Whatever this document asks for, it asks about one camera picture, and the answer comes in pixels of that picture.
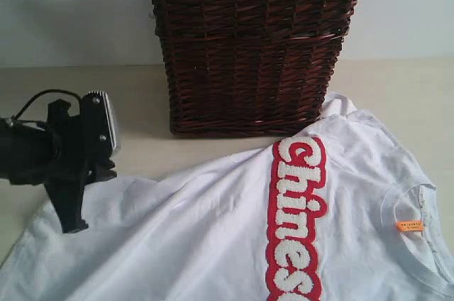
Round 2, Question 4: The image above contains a dark brown wicker basket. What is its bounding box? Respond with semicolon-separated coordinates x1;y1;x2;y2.
152;0;358;137

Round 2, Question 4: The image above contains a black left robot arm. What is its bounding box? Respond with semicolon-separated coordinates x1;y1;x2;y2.
1;95;120;234

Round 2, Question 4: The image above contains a black left camera cable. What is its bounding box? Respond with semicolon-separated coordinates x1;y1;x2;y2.
6;89;84;128

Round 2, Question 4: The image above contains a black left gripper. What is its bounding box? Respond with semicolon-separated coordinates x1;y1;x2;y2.
9;99;118;234

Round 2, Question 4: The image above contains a white t-shirt with red lettering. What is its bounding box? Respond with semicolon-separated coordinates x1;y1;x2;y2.
1;93;453;300

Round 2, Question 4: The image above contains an orange garment tag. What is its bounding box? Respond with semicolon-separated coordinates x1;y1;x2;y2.
395;221;424;232

